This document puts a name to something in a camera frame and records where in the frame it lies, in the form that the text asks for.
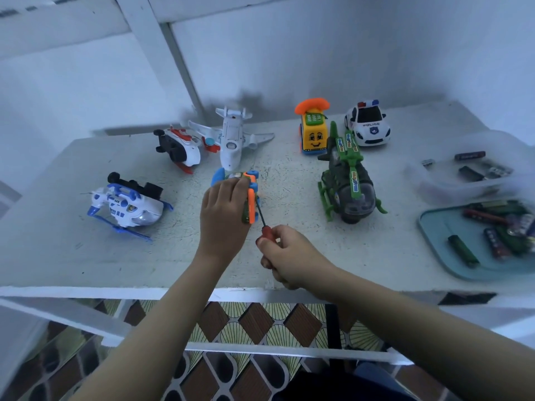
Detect red screwdriver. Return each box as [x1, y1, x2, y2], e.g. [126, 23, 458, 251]
[255, 200, 279, 243]

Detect black white toy car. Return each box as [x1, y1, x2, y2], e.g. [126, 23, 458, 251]
[344, 99, 392, 148]

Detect dark green toy helicopter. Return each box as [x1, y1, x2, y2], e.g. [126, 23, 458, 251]
[317, 121, 389, 226]

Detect white grey battery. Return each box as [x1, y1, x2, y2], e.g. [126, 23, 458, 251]
[483, 161, 514, 179]

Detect person's left forearm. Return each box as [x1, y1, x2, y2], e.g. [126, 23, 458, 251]
[71, 255, 222, 401]

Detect clear plastic container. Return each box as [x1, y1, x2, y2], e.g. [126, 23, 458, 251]
[405, 131, 535, 206]

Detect person's dark trousers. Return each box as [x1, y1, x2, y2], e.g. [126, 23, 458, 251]
[271, 367, 419, 401]

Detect green battery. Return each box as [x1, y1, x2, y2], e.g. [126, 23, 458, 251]
[447, 234, 482, 268]

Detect white toy airplane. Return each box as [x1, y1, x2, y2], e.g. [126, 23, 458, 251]
[186, 106, 276, 174]

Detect pile of batteries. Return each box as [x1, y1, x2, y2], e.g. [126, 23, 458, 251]
[462, 200, 535, 260]

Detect white blue toy vehicle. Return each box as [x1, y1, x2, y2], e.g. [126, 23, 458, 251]
[87, 172, 175, 242]

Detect teal container lid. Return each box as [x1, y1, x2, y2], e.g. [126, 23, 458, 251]
[418, 198, 535, 282]

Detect yellow orange toy car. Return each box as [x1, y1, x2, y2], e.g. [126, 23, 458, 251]
[294, 97, 331, 156]

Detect person's left hand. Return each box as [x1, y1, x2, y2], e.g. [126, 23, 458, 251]
[194, 175, 256, 268]

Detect person's right forearm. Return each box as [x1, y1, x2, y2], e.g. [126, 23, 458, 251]
[322, 267, 535, 401]

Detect red white toy vehicle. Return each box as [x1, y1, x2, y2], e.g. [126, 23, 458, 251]
[153, 125, 222, 174]

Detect green orange toy car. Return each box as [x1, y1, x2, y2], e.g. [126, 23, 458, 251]
[209, 168, 262, 226]

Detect person's right hand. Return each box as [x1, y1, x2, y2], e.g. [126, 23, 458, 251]
[255, 225, 344, 299]

